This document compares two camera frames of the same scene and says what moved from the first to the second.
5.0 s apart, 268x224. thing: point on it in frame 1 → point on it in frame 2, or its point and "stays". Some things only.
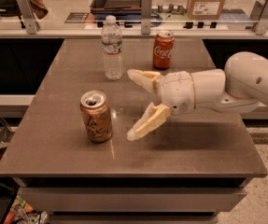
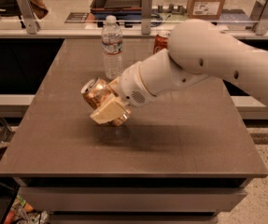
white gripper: x=177 y=92 → x=131 y=84
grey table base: x=132 y=200 stays
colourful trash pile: x=22 y=213 stays
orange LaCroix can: x=97 y=116 → x=96 y=91
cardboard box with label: x=205 y=2 stays
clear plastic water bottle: x=112 y=49 stays
